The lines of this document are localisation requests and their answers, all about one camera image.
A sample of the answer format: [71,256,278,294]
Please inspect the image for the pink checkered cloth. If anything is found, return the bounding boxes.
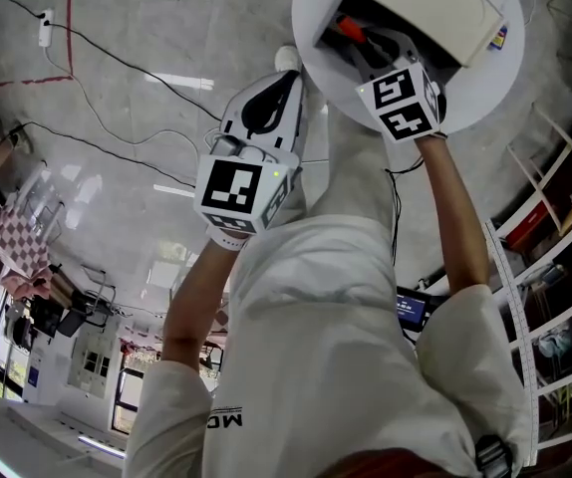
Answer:
[0,202,52,279]

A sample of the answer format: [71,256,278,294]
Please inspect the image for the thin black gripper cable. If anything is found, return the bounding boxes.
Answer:
[383,158,426,269]

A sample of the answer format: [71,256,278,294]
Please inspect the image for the small blue glue bottle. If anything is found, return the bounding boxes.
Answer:
[486,24,509,51]

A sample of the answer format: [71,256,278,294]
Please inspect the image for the white power strip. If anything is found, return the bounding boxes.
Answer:
[37,8,56,49]

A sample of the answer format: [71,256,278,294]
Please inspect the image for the white measuring strip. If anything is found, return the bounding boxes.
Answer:
[483,219,541,468]

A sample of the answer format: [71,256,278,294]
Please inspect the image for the person's white shirt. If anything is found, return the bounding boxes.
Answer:
[123,214,535,478]

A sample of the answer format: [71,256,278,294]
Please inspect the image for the black strap buckle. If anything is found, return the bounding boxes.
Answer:
[473,434,515,478]

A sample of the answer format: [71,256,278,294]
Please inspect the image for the white power strip cable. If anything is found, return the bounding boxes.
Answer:
[44,45,202,161]

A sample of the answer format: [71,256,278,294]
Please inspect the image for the long black floor cable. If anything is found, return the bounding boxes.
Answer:
[0,0,223,122]

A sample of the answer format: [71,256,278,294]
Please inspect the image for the person's white shoe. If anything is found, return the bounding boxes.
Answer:
[273,44,303,73]

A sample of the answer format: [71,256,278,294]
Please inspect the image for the round white table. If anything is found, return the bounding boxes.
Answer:
[291,0,525,137]

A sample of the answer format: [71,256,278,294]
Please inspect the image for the white wristband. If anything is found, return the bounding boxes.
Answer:
[204,223,253,253]

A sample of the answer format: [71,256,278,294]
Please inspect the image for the white box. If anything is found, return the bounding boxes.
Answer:
[312,0,507,70]

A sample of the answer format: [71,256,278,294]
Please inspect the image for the red and black tool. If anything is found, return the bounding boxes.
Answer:
[333,13,370,45]

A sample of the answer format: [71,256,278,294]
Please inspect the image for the white cabinet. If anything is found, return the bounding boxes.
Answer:
[65,326,119,400]

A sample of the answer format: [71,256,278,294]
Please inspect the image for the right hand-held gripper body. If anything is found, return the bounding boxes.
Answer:
[350,55,444,145]

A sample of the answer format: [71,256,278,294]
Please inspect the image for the person's left forearm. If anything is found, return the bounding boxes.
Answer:
[159,236,248,373]

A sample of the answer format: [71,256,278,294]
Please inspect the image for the black folding chair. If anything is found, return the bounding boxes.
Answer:
[64,265,119,329]

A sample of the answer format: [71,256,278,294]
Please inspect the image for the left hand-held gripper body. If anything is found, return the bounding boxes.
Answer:
[192,134,302,237]

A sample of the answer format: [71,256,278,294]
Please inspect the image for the red floor tape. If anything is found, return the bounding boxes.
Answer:
[0,0,76,93]

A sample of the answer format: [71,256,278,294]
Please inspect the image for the white shelf unit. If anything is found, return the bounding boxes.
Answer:
[484,102,572,450]

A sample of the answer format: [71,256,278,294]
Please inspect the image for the black screen device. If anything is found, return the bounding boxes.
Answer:
[395,289,435,342]

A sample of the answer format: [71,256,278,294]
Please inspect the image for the person's white trousers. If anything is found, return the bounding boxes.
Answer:
[293,65,403,231]

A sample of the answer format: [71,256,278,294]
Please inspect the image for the person's right forearm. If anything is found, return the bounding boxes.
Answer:
[417,134,491,299]

